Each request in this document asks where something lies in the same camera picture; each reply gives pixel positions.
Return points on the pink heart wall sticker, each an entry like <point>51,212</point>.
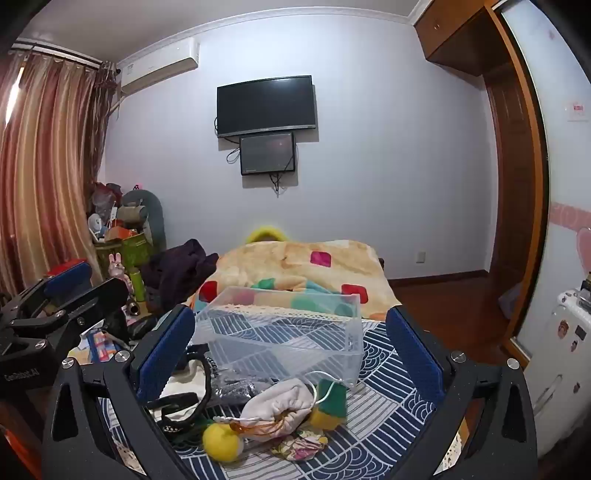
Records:
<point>575,230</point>

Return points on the striped brown curtain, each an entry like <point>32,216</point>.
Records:
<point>46,175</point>

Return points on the small black wall monitor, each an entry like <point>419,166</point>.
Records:
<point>268,153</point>

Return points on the green cardboard box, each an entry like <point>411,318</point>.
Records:
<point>134,251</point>

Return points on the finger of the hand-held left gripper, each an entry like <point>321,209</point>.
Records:
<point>69,279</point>
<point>99,297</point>

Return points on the green and yellow sponge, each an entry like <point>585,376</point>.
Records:
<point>330,406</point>

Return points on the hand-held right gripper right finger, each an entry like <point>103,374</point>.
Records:
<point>413,360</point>

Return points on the white wall outlet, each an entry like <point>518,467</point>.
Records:
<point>420,257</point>

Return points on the wooden overhead cabinet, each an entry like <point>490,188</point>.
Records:
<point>455,39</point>

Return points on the blue patterned bedsheet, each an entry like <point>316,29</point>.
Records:
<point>383,415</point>

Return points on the beige blanket with coloured squares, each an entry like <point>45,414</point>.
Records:
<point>286,258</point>

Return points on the floral fabric pouch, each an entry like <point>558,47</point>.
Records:
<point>300,447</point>

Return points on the white suitcase with stickers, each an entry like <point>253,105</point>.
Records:
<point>563,360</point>

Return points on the clear plastic storage box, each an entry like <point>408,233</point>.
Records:
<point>281,332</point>

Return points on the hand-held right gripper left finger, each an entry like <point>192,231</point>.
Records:
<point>162,355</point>

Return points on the green bottle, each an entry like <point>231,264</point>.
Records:
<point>137,284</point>

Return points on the grey mesh pouch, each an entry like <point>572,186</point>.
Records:
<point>240,390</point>

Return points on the wooden door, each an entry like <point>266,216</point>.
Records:
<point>508,184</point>

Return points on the dark purple garment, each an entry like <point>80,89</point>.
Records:
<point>178,272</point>

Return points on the pink bunny toy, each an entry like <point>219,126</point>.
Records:
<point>117,272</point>

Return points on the yellow felt ball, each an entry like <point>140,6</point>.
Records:
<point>224,443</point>

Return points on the black wall television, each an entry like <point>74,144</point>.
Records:
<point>267,106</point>

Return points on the colourful printed packet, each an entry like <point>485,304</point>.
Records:
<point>99,346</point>

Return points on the white air conditioner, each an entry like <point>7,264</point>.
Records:
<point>159,67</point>

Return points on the yellow plush toy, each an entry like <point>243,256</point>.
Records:
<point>265,233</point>

